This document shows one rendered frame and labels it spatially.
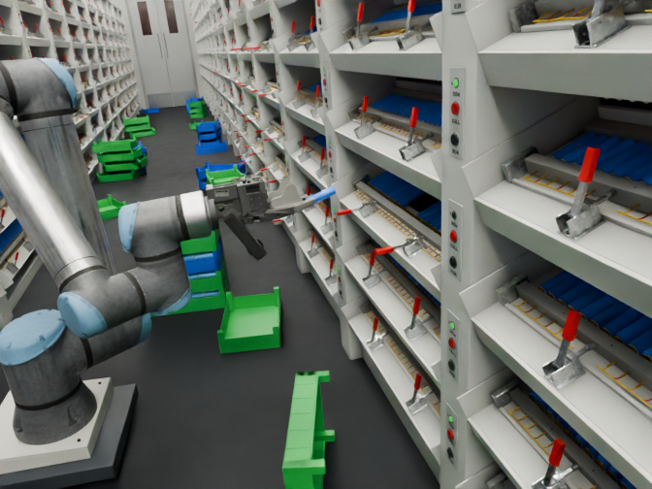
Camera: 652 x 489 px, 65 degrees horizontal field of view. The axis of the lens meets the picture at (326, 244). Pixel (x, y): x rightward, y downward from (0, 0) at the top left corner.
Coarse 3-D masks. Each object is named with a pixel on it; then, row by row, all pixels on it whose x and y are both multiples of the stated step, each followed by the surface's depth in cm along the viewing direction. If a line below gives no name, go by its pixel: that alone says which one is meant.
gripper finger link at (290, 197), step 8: (288, 184) 102; (288, 192) 102; (296, 192) 103; (272, 200) 102; (280, 200) 102; (288, 200) 103; (296, 200) 103; (312, 200) 105; (280, 208) 102; (296, 208) 103; (304, 208) 104
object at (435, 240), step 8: (360, 184) 137; (368, 192) 130; (376, 192) 128; (376, 200) 124; (384, 200) 122; (384, 208) 121; (392, 208) 117; (400, 216) 111; (408, 216) 110; (408, 224) 108; (416, 224) 105; (416, 232) 105; (424, 232) 101; (432, 232) 100; (432, 240) 97; (440, 240) 96; (424, 248) 99; (440, 248) 95
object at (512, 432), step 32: (480, 384) 84; (512, 384) 83; (480, 416) 85; (512, 416) 82; (544, 416) 77; (512, 448) 77; (544, 448) 75; (576, 448) 70; (512, 480) 76; (544, 480) 69; (576, 480) 69; (608, 480) 65
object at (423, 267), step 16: (352, 176) 140; (368, 176) 140; (352, 192) 142; (352, 208) 133; (368, 224) 121; (384, 224) 117; (384, 240) 111; (400, 240) 108; (400, 256) 104; (416, 256) 100; (432, 256) 97; (416, 272) 97; (432, 272) 85; (432, 288) 92
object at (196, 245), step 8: (216, 232) 198; (192, 240) 189; (200, 240) 189; (208, 240) 190; (216, 240) 194; (184, 248) 190; (192, 248) 190; (200, 248) 191; (208, 248) 191; (216, 248) 192
